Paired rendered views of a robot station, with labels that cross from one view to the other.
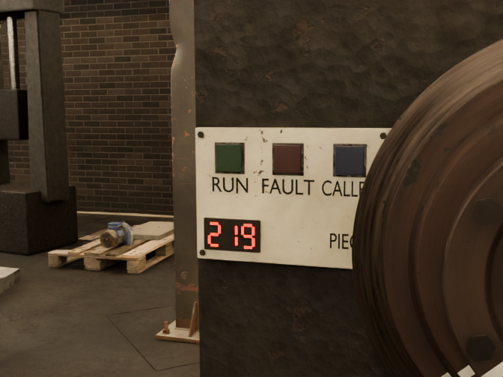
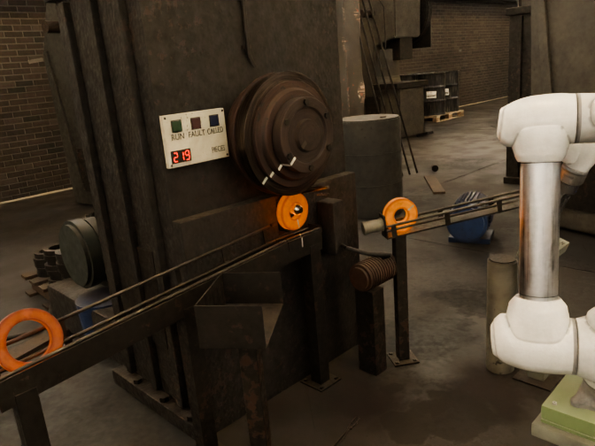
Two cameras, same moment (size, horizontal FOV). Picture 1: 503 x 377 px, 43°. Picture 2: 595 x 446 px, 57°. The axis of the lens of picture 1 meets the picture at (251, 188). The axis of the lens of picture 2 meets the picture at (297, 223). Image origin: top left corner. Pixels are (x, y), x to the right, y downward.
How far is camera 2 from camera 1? 1.57 m
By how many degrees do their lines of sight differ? 61
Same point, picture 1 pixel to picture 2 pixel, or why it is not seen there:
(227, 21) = (163, 72)
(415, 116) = (254, 101)
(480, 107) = (269, 96)
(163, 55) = not seen: outside the picture
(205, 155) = (167, 126)
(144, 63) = not seen: outside the picture
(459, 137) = (266, 105)
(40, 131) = not seen: outside the picture
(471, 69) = (264, 87)
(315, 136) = (203, 113)
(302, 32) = (189, 75)
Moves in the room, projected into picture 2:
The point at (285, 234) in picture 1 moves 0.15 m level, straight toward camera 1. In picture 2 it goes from (198, 151) to (232, 151)
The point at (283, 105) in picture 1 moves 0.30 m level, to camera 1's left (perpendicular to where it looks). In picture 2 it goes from (187, 103) to (125, 112)
